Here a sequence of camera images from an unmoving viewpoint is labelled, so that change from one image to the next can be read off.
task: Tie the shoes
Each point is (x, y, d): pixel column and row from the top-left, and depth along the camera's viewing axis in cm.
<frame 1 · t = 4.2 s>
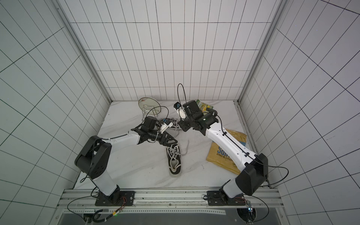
left hand: (172, 142, 84), fingers open
right hand: (176, 120, 78), fingers closed
black white near sneaker: (174, 160, 83), point 6 cm above the table
green spring tea snack bag: (198, 101, 120), point 2 cm above the table

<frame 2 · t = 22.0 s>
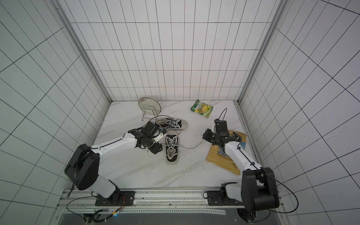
left hand: (154, 148, 87), fingers open
right hand: (198, 133, 88), fingers closed
black white near sneaker: (171, 147, 88), point 6 cm above the table
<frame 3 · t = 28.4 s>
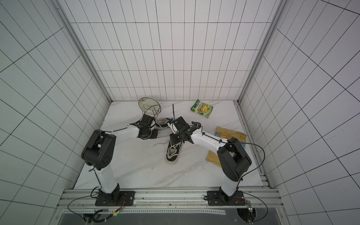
left hand: (153, 136, 97), fingers closed
right hand: (167, 139, 88), fingers closed
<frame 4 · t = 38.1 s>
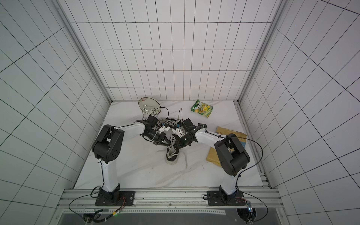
left hand: (167, 146, 87), fingers closed
right hand: (170, 146, 88), fingers closed
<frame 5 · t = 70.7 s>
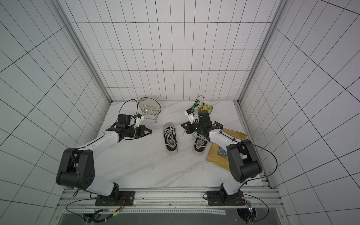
left hand: (149, 133, 87), fingers closed
right hand: (178, 125, 89), fingers closed
black white near sneaker: (170, 138, 92), point 7 cm above the table
black white far sneaker: (200, 142, 93), point 4 cm above the table
